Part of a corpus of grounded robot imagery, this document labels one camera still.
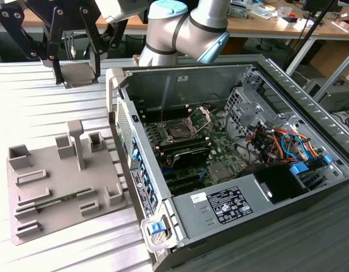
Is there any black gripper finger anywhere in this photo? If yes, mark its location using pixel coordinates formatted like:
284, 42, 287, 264
0, 5, 66, 86
78, 5, 128, 84

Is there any silver square CPU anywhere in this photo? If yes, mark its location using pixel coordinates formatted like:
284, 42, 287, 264
60, 63, 98, 89

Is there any CPU socket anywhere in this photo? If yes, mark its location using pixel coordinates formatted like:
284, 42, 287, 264
162, 120, 197, 142

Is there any black expansion slot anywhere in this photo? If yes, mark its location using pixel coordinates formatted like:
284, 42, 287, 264
162, 172, 205, 188
167, 181, 207, 197

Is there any open grey PC case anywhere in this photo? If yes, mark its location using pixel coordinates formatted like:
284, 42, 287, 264
105, 53, 349, 272

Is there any black RAM stick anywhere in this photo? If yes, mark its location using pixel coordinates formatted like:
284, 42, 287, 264
156, 136, 209, 147
159, 141, 211, 154

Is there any grey parts rack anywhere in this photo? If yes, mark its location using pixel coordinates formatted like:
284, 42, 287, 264
6, 119, 134, 247

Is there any black expansion card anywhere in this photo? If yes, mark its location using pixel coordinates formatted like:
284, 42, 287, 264
171, 147, 209, 169

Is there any perforated metal disk bay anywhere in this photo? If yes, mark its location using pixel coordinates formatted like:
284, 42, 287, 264
224, 86, 277, 137

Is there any wooden desk with clutter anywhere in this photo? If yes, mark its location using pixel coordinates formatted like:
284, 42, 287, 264
226, 0, 349, 42

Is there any green motherboard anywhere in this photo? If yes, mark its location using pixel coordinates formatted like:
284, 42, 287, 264
142, 104, 249, 196

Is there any grey chipset heatsink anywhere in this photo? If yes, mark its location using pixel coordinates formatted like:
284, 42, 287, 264
208, 163, 232, 181

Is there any white box with black top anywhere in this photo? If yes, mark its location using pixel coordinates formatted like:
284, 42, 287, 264
278, 15, 299, 29

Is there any blue case latch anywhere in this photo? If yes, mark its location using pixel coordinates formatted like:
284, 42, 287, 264
150, 222, 164, 236

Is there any grey power supply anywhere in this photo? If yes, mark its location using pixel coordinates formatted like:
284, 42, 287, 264
171, 174, 271, 239

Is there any black slanted pole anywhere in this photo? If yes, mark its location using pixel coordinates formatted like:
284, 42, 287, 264
284, 0, 337, 69

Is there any black rating label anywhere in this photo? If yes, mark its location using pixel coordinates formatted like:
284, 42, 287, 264
205, 185, 253, 225

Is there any blue disk carrier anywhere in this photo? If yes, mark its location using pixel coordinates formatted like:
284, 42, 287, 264
289, 161, 312, 177

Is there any grey computer box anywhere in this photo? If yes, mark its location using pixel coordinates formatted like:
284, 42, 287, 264
303, 78, 349, 113

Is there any metal socket cover frame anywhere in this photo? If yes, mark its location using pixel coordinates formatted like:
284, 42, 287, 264
185, 105, 213, 135

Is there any orange red wire bundle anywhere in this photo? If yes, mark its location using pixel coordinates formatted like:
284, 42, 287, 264
246, 126, 325, 165

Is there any blue wire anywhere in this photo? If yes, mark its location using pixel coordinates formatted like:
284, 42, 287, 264
281, 131, 310, 161

